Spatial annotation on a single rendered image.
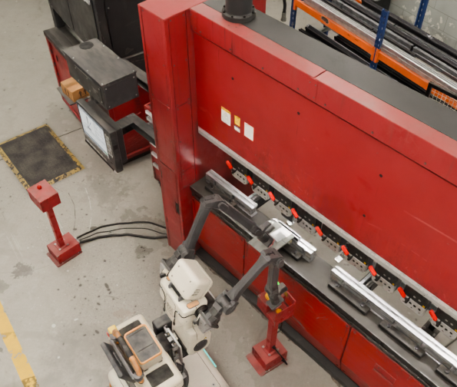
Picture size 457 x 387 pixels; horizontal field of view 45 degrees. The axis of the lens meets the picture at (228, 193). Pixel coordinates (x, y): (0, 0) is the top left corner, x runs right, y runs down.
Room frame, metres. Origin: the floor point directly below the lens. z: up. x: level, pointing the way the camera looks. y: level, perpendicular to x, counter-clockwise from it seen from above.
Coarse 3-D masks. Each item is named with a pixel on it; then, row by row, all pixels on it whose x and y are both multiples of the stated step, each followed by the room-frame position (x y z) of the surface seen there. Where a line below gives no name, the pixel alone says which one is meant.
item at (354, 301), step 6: (330, 282) 2.03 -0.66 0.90; (336, 282) 2.03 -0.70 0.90; (330, 288) 2.00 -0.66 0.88; (336, 288) 1.98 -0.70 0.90; (342, 288) 1.98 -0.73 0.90; (342, 294) 1.93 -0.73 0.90; (348, 294) 1.93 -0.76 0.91; (348, 300) 1.89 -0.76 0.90; (354, 300) 1.89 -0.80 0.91; (360, 300) 1.89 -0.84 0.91; (354, 306) 1.86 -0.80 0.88; (366, 306) 1.84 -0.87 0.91; (360, 312) 1.82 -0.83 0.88; (366, 312) 1.81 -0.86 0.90
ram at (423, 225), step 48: (240, 96) 2.69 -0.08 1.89; (288, 96) 2.42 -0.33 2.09; (240, 144) 2.68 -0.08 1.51; (288, 144) 2.40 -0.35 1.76; (336, 144) 2.16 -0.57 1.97; (384, 144) 1.98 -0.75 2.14; (336, 192) 2.12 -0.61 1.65; (384, 192) 1.92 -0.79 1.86; (432, 192) 1.76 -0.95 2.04; (384, 240) 1.87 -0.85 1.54; (432, 240) 1.69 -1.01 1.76; (432, 288) 1.62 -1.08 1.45
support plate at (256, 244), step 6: (276, 228) 2.40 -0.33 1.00; (252, 240) 2.29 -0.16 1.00; (258, 240) 2.29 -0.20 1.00; (282, 240) 2.29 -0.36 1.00; (288, 240) 2.29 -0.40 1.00; (258, 246) 2.24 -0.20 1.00; (264, 246) 2.24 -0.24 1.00; (270, 246) 2.24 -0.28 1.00; (276, 246) 2.24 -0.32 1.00; (282, 246) 2.25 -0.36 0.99
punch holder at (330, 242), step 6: (324, 228) 2.14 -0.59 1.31; (324, 234) 2.14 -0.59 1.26; (330, 234) 2.11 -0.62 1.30; (336, 234) 2.08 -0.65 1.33; (324, 240) 2.13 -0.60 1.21; (330, 240) 2.10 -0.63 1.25; (336, 240) 2.07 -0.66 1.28; (342, 240) 2.06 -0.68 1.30; (330, 246) 2.09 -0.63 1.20; (336, 246) 2.06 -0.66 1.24; (336, 252) 2.05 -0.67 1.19
